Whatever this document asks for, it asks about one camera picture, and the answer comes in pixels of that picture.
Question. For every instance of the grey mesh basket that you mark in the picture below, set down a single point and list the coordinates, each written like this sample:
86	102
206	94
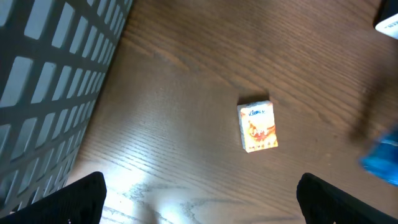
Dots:
55	55

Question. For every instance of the small orange box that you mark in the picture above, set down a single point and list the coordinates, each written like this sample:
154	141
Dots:
257	126

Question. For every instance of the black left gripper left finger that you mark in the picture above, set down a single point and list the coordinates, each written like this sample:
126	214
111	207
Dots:
80	202

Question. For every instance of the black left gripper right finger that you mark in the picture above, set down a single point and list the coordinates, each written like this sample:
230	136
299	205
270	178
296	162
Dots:
321	202

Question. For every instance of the blue cookie pack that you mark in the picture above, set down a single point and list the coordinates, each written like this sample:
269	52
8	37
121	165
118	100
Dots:
382	159

